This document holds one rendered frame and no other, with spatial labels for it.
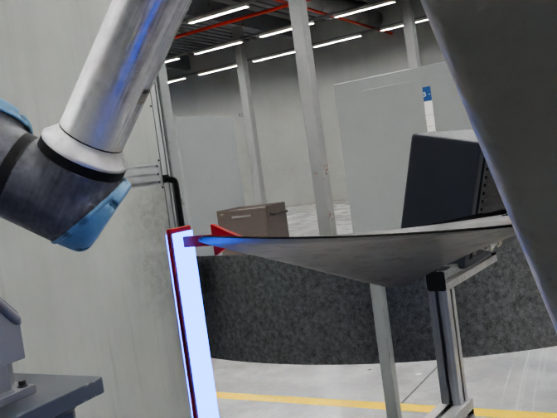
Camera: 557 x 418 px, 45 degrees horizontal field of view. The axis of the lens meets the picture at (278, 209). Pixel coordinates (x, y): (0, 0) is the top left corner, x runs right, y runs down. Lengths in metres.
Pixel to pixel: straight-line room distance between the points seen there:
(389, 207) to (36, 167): 6.14
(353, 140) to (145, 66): 6.21
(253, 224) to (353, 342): 5.01
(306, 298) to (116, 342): 0.66
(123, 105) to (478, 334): 1.68
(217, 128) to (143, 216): 8.50
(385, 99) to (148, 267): 4.71
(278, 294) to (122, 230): 0.59
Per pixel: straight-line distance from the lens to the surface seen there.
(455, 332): 1.03
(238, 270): 2.48
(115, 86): 0.85
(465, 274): 1.07
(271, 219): 7.25
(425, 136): 1.04
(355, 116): 7.01
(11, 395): 0.88
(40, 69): 2.32
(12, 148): 0.91
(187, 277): 0.54
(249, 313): 2.49
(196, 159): 10.39
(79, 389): 0.88
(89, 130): 0.87
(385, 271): 0.53
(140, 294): 2.48
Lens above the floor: 1.22
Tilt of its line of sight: 3 degrees down
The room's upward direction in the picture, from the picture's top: 8 degrees counter-clockwise
